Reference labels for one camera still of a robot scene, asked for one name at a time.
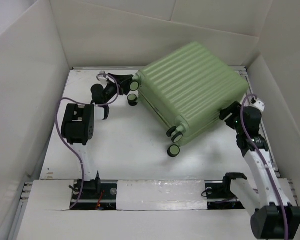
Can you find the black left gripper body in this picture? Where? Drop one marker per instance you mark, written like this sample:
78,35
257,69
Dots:
110,90

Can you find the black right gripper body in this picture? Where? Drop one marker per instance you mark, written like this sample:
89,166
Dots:
237,127

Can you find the green hard-shell suitcase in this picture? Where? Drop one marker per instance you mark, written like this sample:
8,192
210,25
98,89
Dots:
186,90

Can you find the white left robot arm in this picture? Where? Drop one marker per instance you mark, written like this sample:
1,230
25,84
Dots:
78,124

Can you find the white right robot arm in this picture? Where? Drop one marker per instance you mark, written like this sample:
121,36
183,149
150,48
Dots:
272,215

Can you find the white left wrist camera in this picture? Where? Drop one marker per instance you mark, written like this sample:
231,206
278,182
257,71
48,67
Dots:
102,78

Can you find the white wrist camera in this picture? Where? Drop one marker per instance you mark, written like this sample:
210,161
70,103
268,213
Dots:
102,78
257,103

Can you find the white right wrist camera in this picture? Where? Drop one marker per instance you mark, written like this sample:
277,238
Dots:
257,103

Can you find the black metal base rail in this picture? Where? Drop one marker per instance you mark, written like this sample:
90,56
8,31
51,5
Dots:
153,195

